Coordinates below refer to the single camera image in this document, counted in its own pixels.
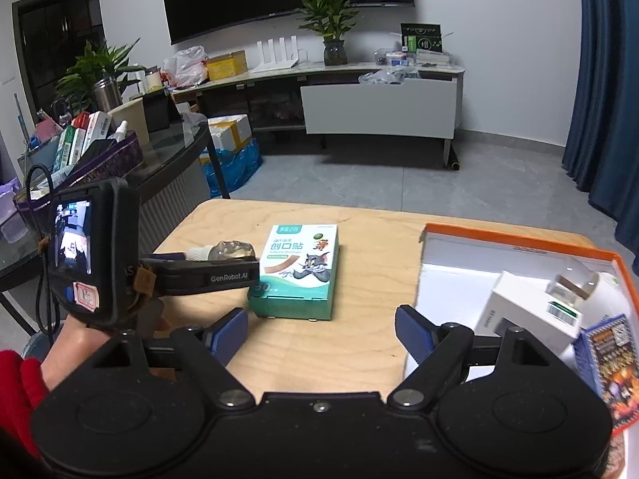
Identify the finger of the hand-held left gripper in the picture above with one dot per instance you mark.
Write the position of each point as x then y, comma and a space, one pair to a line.
164, 259
209, 277

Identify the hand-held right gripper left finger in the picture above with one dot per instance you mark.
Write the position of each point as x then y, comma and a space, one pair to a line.
229, 335

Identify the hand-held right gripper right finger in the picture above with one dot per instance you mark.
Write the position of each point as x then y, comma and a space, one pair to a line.
417, 334

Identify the clear refill bottle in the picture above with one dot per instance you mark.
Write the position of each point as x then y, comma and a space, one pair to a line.
229, 249

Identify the orange and white cardboard tray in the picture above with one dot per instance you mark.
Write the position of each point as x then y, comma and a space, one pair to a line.
459, 269

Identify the green bandage box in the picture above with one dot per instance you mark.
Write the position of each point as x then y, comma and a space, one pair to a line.
299, 269

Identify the white box with barcode label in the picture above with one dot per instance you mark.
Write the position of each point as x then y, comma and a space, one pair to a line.
519, 309

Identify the white plug-in repellent device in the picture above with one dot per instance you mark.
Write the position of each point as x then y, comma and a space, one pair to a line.
594, 289

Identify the red playing card box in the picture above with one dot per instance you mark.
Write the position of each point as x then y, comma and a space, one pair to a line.
611, 364

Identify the person's left hand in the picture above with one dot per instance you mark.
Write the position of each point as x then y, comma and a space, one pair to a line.
75, 349

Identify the purple patterned tray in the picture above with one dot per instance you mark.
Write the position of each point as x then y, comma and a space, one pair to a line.
110, 164

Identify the row of small medicine boxes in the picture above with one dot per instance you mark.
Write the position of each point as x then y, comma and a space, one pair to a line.
75, 139

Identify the white dropper bottle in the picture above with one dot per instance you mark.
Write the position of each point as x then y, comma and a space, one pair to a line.
120, 130

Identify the blue wrapped box stack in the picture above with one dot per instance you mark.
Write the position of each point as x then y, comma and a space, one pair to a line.
229, 154

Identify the beige box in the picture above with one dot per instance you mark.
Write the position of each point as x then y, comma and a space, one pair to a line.
129, 119

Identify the steel cup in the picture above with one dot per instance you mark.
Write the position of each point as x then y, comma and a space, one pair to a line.
107, 95

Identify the large leafy plant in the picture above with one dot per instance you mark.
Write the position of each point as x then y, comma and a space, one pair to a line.
95, 70

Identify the white plastic bag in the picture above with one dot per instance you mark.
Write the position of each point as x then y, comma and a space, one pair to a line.
184, 67

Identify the yellow box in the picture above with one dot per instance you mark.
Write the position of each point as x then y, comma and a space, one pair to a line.
227, 65

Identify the television cabinet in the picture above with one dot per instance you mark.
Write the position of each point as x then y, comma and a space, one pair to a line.
379, 110

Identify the white router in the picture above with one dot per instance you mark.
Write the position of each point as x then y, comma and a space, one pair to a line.
277, 57

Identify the clear plastic bag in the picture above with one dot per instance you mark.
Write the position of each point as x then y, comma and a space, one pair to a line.
387, 77

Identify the potted plant in dark vase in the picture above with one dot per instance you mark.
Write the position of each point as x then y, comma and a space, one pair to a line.
332, 25

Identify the green and black box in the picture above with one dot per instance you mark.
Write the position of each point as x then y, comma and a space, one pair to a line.
421, 37

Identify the blue curtain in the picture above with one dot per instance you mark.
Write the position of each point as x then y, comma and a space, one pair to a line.
609, 100

